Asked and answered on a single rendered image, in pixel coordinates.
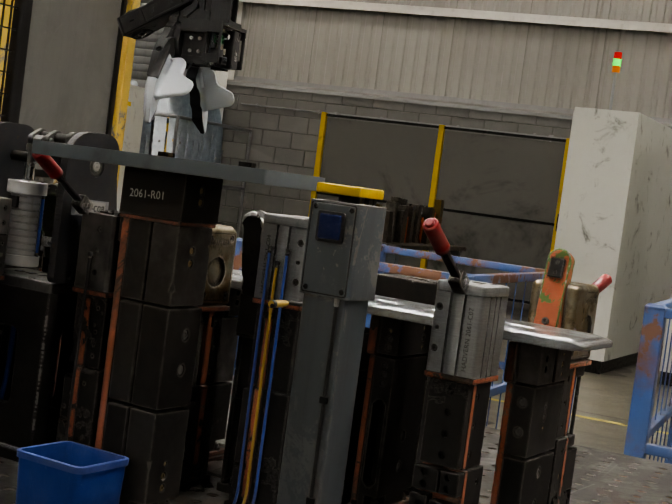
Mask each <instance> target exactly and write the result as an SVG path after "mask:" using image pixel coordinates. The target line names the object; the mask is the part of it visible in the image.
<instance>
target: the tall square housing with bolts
mask: <svg viewBox="0 0 672 504"><path fill-rule="evenodd" d="M308 221H309V217H306V216H298V215H286V214H274V213H265V215H264V222H265V223H263V230H262V238H261V245H260V253H259V261H258V269H257V276H256V284H255V292H254V297H253V298H252V302H254V303H258V307H257V316H256V324H255V331H254V339H253V347H252V354H251V362H250V370H249V378H248V383H249V384H250V387H246V388H243V395H242V403H241V411H240V418H239V426H238V434H237V442H236V449H235V457H234V461H236V462H234V463H233V469H232V477H231V484H230V492H229V500H226V501H224V504H276V503H277V495H278V488H279V480H280V473H281V465H282V457H283V450H284V442H285V434H286V427H287V419H288V412H289V404H290V396H291V389H292V381H293V373H294V366H295V358H296V351H297V343H298V335H299V328H300V320H301V312H302V306H293V305H288V306H286V307H280V308H270V307H269V306H268V301H269V300H292V301H295V302H303V297H304V293H301V292H299V290H300V282H301V274H302V267H303V259H304V251H305V244H306V236H307V228H308ZM253 385H257V386H254V387H253Z"/></svg>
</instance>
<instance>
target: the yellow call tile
mask: <svg viewBox="0 0 672 504"><path fill-rule="evenodd" d="M316 191H317V192H322V193H329V194H337V195H339V197H338V201H339V202H346V203H353V204H360V199H361V198H367V199H375V200H383V197H384V191H383V190H378V189H370V188H364V187H357V186H349V185H340V184H332V183H325V182H318V183H317V188H316Z"/></svg>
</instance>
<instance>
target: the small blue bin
mask: <svg viewBox="0 0 672 504"><path fill-rule="evenodd" d="M16 456H17V457H19V462H18V476H17V491H16V504H119V502H120V496H121V490H122V485H123V479H124V473H125V467H126V466H128V464H129V458H128V457H126V456H123V455H119V454H115V453H112V452H108V451H105V450H101V449H98V448H94V447H91V446H87V445H84V444H80V443H77V442H73V441H59V442H53V443H47V444H41V445H34V446H28V447H22V448H18V449H17V455H16Z"/></svg>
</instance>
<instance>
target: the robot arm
mask: <svg viewBox="0 0 672 504"><path fill-rule="evenodd" d="M238 3H239V0H152V1H150V2H148V3H146V4H144V5H142V6H140V7H138V8H135V9H133V10H130V11H128V12H127V13H125V14H124V15H122V16H120V17H118V18H117V22H118V25H119V28H120V31H121V34H122V36H125V37H130V38H133V39H138V40H139V39H143V38H145V37H147V36H149V35H151V34H152V33H153V32H155V31H157V30H159V29H161V28H163V27H165V28H164V30H163V33H162V34H161V36H160V37H159V38H158V40H157V42H156V44H155V46H154V48H153V52H152V55H151V59H150V63H149V67H148V71H147V76H148V77H147V80H146V85H145V93H144V104H143V112H144V119H145V122H146V123H149V124H150V123H151V121H152V119H153V117H154V114H155V112H156V109H157V105H158V102H159V100H160V99H164V98H170V97H176V96H182V95H186V94H188V93H190V106H191V109H192V121H193V123H194V124H195V126H196V127H197V129H198V130H199V131H200V133H202V134H204V133H205V132H206V127H207V119H208V111H209V110H214V109H220V108H225V107H230V106H232V105H233V103H234V95H233V94H232V92H230V91H229V90H227V89H225V88H223V87H221V86H220V85H219V84H218V83H217V79H216V74H215V72H214V70H215V71H225V72H228V70H235V71H236V70H241V71H242V64H243V56H244V48H245V40H246V33H247V30H245V29H242V27H241V26H242V25H240V24H238V23H236V19H237V11H238ZM240 41H242V44H241V52H240V60H239V61H238V54H239V46H240ZM185 69H188V71H187V74H186V77H185V76H184V75H183V74H184V71H185Z"/></svg>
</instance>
